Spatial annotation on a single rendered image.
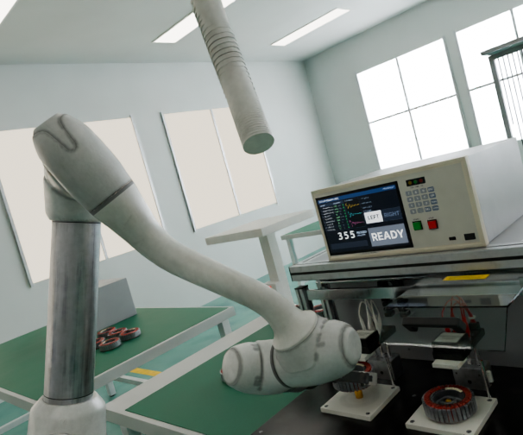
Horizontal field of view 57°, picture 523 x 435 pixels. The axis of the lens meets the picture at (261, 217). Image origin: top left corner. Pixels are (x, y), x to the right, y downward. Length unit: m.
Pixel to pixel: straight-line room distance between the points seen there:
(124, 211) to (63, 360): 0.36
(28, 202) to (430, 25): 6.00
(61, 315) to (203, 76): 6.43
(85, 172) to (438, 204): 0.77
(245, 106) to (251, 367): 1.65
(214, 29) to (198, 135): 4.34
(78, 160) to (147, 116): 5.63
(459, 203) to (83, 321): 0.86
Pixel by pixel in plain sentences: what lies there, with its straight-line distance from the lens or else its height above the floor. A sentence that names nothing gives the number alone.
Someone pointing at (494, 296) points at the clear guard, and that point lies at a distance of 0.99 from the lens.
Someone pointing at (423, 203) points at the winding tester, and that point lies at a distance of 1.19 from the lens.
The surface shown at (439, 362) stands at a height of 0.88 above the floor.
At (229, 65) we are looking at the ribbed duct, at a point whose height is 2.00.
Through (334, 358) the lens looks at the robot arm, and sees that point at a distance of 0.89.
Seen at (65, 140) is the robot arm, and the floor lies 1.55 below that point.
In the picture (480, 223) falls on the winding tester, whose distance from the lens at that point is 1.15.
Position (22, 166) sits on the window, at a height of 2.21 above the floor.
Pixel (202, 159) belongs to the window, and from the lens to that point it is 6.85.
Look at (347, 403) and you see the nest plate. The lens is 1.32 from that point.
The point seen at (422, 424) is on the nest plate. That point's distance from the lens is 1.19.
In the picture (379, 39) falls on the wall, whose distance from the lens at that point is 8.39.
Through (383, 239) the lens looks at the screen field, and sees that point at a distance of 1.26.
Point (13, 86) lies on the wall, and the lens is 5.90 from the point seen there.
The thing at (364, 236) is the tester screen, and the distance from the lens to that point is 1.29.
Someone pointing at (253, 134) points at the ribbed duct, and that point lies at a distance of 2.31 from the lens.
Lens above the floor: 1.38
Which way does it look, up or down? 4 degrees down
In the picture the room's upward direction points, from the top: 15 degrees counter-clockwise
